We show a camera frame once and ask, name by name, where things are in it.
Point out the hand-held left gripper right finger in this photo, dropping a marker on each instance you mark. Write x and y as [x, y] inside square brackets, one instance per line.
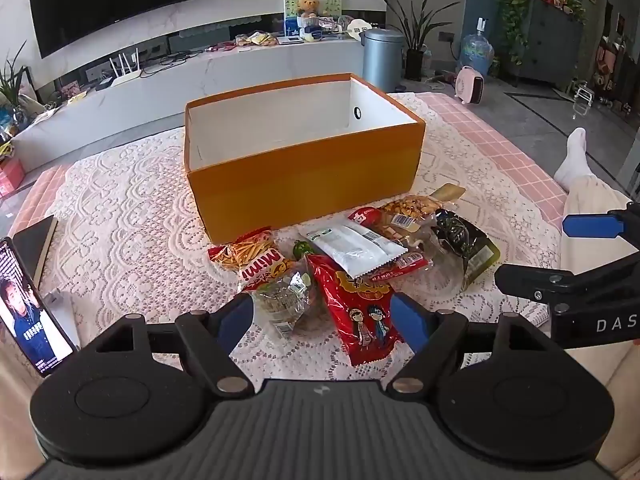
[407, 321]

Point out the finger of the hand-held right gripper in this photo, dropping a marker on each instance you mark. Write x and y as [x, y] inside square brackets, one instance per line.
[592, 226]
[525, 280]

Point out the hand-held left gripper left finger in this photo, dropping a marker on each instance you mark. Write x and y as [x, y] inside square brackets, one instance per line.
[235, 321]

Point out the red cartoon snack bag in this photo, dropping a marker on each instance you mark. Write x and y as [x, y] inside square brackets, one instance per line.
[360, 320]

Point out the clear seed snack bag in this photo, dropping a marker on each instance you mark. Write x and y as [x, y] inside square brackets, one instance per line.
[280, 302]

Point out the orange red stick snack bag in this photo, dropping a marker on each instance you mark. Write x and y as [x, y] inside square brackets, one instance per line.
[250, 260]

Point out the dark green snack packet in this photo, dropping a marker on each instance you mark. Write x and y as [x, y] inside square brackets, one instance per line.
[462, 247]

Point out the white snack packet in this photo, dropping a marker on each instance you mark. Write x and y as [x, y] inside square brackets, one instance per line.
[350, 250]

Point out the small green candy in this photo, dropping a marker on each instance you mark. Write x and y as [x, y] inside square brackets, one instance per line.
[301, 249]

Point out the clear cracker bag gold top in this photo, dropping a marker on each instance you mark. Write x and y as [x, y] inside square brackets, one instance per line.
[410, 207]

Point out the red-ended clear snack packet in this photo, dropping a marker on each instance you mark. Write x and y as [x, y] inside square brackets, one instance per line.
[364, 216]

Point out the orange cardboard box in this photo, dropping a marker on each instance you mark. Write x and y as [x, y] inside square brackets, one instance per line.
[300, 185]

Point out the white sock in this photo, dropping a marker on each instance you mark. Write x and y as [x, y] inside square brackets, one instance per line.
[572, 160]

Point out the pink checked cloth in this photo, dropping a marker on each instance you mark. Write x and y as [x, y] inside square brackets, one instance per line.
[500, 150]

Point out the white folding rack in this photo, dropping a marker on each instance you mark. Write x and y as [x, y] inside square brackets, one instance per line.
[583, 100]

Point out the white lace tablecloth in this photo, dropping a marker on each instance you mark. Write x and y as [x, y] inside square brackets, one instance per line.
[135, 210]

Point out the dark open shelf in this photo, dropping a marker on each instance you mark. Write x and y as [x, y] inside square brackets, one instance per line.
[617, 60]

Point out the grey drawer cabinet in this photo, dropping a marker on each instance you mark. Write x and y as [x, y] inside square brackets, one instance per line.
[550, 45]

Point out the pink space heater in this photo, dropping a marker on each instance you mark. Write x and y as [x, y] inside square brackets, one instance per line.
[470, 85]

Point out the smartphone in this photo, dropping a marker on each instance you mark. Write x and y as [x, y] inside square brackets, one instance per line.
[27, 310]

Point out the blue water bottle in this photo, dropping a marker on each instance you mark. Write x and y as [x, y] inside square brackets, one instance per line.
[475, 52]

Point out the black notebook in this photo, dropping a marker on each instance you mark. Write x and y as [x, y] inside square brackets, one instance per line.
[32, 245]

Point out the green ivy plant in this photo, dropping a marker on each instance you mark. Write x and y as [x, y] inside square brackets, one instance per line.
[512, 0]

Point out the white marble tv console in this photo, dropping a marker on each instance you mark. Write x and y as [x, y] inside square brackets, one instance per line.
[225, 75]

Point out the tall leafy potted plant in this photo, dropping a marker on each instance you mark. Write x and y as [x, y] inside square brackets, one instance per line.
[415, 35]

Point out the blue grey trash bin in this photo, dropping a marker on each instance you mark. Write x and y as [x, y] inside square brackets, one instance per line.
[381, 60]

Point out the white router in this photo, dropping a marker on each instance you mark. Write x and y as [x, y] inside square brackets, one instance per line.
[127, 77]

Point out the pink storage box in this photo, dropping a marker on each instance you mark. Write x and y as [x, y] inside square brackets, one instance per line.
[10, 177]

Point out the small black box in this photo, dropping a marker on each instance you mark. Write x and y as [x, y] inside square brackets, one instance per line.
[103, 83]

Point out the pile of snack packets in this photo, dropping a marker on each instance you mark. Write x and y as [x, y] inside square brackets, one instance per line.
[257, 39]

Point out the white round device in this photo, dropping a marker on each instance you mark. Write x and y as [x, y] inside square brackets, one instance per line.
[361, 29]

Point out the green picture board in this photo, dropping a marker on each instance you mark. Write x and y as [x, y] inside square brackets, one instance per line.
[330, 7]

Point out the brown teddy bear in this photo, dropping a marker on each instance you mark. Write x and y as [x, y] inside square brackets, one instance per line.
[308, 6]

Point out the spiky green potted plant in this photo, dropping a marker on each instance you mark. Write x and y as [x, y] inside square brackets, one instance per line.
[12, 82]

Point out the black curved television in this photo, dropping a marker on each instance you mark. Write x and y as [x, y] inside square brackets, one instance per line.
[115, 0]

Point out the black wall socket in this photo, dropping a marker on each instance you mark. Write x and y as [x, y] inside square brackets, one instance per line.
[445, 36]

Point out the small pink photo frame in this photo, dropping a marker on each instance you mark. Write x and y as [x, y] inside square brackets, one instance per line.
[70, 90]

